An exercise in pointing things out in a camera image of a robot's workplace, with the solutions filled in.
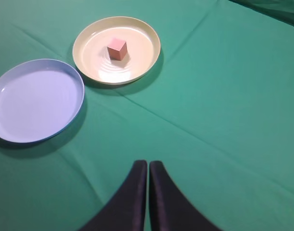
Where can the light blue plastic plate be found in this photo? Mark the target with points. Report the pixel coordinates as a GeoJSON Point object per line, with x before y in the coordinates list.
{"type": "Point", "coordinates": [39, 99]}

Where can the cream yellow plastic plate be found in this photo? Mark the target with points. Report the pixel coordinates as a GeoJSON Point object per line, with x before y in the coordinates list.
{"type": "Point", "coordinates": [91, 56]}

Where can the green backdrop cloth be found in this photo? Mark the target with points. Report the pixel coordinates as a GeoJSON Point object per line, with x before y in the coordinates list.
{"type": "Point", "coordinates": [282, 10]}

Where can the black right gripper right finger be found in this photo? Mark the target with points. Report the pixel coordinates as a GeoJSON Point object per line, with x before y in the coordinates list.
{"type": "Point", "coordinates": [169, 209]}

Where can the green table cloth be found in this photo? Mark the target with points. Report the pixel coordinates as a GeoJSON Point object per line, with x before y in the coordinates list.
{"type": "Point", "coordinates": [217, 110]}

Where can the pink cube block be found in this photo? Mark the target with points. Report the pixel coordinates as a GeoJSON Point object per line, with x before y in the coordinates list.
{"type": "Point", "coordinates": [117, 49]}

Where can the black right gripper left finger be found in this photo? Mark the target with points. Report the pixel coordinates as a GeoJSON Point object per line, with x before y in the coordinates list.
{"type": "Point", "coordinates": [125, 211]}

